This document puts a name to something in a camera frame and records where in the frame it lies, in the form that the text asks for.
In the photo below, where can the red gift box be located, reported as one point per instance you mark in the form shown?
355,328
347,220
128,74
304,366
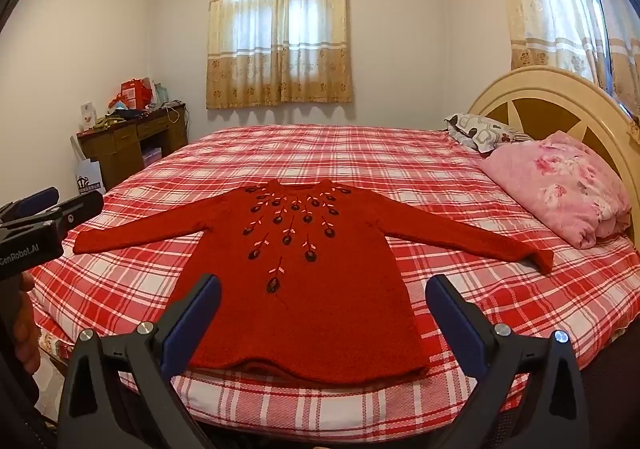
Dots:
135,94

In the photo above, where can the grey patterned pillow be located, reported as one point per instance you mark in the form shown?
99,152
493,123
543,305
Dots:
480,131

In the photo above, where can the red embroidered knit sweater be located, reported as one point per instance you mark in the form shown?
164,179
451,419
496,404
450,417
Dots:
320,309

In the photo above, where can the brown wooden desk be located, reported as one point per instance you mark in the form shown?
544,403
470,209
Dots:
125,136

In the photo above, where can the beige floral side curtain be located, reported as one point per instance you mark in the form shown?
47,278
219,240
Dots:
545,4

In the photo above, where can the white greeting card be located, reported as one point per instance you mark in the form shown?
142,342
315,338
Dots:
88,115

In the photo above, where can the red plaid bed sheet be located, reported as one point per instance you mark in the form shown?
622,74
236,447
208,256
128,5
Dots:
350,154

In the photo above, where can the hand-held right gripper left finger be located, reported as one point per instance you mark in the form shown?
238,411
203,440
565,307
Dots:
192,324

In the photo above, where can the white shopping bag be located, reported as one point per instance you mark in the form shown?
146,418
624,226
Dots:
90,176

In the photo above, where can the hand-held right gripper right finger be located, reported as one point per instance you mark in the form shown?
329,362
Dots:
457,324

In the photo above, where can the person's left hand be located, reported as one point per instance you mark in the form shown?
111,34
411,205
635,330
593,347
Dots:
27,329

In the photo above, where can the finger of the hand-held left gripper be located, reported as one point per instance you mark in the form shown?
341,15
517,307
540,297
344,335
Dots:
37,201
82,210

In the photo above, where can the cream wooden headboard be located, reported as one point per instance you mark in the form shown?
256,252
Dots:
545,86

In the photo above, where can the clear plastic storage box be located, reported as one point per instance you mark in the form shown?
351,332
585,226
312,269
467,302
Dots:
151,156

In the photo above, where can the beige floral window curtain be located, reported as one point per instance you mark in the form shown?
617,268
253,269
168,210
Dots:
280,69

